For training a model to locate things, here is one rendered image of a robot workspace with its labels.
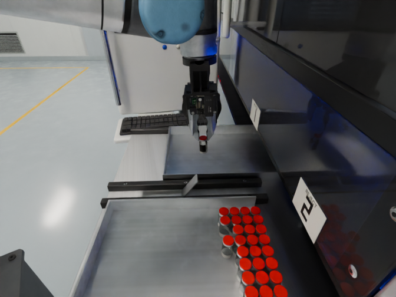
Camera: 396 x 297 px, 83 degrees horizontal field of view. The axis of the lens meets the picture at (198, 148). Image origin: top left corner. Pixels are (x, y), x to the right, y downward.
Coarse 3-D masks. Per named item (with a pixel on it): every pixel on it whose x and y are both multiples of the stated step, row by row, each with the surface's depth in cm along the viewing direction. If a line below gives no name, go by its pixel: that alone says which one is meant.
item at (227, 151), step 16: (176, 128) 80; (224, 128) 81; (240, 128) 81; (176, 144) 76; (192, 144) 76; (208, 144) 76; (224, 144) 76; (240, 144) 76; (256, 144) 76; (176, 160) 69; (192, 160) 69; (208, 160) 69; (224, 160) 69; (240, 160) 69; (256, 160) 69; (176, 176) 59; (192, 176) 59; (208, 176) 59; (224, 176) 60; (240, 176) 60; (256, 176) 60; (272, 176) 60
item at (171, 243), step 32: (128, 224) 50; (160, 224) 50; (192, 224) 50; (96, 256) 43; (128, 256) 44; (160, 256) 44; (192, 256) 44; (96, 288) 39; (128, 288) 39; (160, 288) 39; (192, 288) 39; (224, 288) 39
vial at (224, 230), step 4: (224, 216) 46; (220, 220) 45; (224, 220) 45; (228, 220) 45; (220, 224) 46; (224, 224) 45; (228, 224) 45; (220, 228) 46; (224, 228) 45; (228, 228) 45; (220, 232) 47; (224, 232) 46; (228, 232) 46
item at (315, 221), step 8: (304, 184) 37; (296, 192) 39; (304, 192) 37; (296, 200) 39; (304, 200) 37; (312, 200) 34; (296, 208) 39; (312, 208) 34; (320, 208) 32; (312, 216) 34; (320, 216) 32; (304, 224) 37; (312, 224) 34; (320, 224) 32; (312, 232) 34; (312, 240) 34
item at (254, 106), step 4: (252, 100) 66; (252, 104) 66; (252, 108) 66; (256, 108) 62; (252, 112) 66; (256, 112) 62; (252, 116) 66; (256, 116) 62; (252, 120) 66; (256, 120) 62; (256, 124) 62; (256, 128) 62
